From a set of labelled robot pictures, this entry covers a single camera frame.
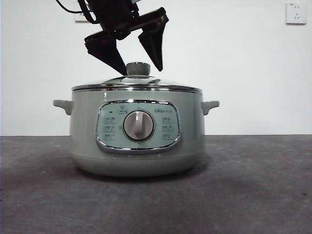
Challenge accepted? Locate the glass lid with green knob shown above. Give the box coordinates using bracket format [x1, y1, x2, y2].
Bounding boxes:
[72, 61, 203, 95]

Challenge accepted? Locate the black cable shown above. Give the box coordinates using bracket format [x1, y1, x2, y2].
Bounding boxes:
[55, 0, 97, 24]

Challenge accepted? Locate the pale green electric cooking pot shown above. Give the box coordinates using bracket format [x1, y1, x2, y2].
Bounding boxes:
[52, 85, 220, 178]

